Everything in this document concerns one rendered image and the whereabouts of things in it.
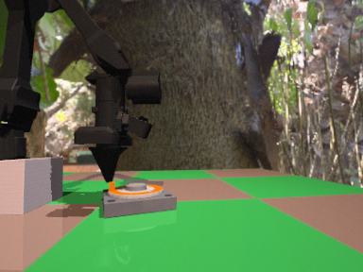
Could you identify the orange round plate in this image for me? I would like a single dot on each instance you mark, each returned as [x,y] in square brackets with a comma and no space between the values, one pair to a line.
[120,192]

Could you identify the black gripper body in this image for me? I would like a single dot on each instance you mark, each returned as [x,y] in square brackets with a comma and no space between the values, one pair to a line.
[103,133]

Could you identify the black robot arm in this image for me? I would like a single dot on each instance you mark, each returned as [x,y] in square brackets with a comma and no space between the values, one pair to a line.
[19,104]

